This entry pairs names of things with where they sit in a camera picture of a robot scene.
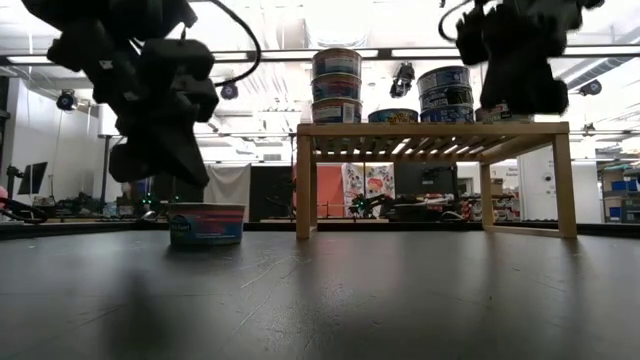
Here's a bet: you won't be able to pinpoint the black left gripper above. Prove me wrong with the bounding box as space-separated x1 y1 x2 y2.
47 19 211 190

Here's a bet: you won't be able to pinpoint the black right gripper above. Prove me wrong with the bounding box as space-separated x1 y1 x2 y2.
454 0 586 117

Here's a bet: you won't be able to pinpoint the white green label can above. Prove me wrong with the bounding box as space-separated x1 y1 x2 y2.
474 102 535 124

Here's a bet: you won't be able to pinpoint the blue Wild Planet can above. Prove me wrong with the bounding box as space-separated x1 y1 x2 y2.
416 65 472 90

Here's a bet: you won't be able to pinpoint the pink and blue label can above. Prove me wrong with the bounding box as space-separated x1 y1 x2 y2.
168 202 247 247

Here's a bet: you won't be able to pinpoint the light blue tuna can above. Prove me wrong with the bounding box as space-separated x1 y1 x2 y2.
368 108 419 124

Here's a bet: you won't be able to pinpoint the gold-lid can white label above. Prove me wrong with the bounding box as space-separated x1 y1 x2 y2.
311 97 363 124

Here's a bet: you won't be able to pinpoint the wooden slatted shelf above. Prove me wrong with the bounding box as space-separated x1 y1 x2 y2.
294 121 579 240

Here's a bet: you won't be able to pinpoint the black robot green lights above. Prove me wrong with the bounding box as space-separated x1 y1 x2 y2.
130 185 171 221
347 193 396 221

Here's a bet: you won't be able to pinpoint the black metal rack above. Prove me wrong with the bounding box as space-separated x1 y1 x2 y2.
97 130 126 209

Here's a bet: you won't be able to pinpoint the white hanging cloth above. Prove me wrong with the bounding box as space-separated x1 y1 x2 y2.
204 163 251 205

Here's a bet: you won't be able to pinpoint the black background screen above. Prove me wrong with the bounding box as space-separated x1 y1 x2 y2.
394 162 459 201

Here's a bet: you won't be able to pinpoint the black monitor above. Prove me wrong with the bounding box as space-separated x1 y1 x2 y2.
17 160 50 196

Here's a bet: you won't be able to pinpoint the wooden rack blue bins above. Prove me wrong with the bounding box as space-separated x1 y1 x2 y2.
595 160 640 225

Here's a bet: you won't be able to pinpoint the colourful poster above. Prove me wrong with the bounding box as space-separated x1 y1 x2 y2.
341 162 396 204

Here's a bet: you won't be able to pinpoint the black table mat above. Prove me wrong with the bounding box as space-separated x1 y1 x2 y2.
0 228 640 360

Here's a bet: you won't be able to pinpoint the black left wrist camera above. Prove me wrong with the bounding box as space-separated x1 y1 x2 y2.
137 38 221 124

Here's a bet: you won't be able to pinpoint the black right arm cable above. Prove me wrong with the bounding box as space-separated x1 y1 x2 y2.
437 0 476 44

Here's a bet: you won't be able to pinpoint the black hose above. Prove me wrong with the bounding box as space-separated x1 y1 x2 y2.
0 194 50 225

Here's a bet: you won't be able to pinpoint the orange wall panel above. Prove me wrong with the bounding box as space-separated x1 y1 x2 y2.
317 164 347 219

